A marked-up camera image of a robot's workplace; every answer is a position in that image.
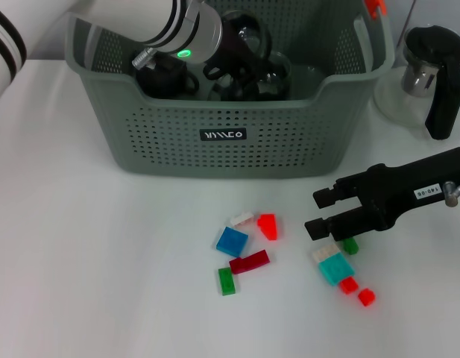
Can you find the white toy brick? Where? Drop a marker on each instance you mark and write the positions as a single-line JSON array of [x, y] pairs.
[[242, 220], [324, 253]]

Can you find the grey perforated storage bin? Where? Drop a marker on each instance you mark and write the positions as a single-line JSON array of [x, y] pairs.
[[289, 149]]

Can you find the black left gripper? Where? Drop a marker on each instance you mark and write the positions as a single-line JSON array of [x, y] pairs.
[[235, 46]]

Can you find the dark clay teapot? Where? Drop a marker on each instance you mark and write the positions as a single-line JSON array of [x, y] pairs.
[[162, 80]]

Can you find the cyan square toy plate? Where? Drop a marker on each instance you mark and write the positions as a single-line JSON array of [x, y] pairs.
[[336, 269]]

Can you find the silver left wrist stub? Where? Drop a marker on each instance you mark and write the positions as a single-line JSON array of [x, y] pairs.
[[143, 59]]

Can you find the blue square toy plate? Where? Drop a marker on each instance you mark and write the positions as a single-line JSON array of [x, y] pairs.
[[232, 242]]

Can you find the thin dark wall strip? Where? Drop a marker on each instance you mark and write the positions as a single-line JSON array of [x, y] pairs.
[[409, 18]]

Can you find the dark red long brick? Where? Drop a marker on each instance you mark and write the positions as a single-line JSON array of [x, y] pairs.
[[250, 262]]

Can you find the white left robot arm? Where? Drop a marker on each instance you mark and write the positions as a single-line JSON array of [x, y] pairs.
[[121, 15]]

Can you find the red sloped toy brick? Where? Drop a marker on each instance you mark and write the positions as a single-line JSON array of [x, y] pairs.
[[268, 225]]

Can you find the small red toy brick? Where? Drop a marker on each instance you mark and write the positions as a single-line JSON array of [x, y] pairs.
[[366, 297], [349, 285]]

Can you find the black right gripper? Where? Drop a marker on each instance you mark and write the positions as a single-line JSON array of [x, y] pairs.
[[401, 194]]

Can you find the green toy brick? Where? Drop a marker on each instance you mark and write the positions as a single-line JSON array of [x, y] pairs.
[[350, 247], [227, 281]]

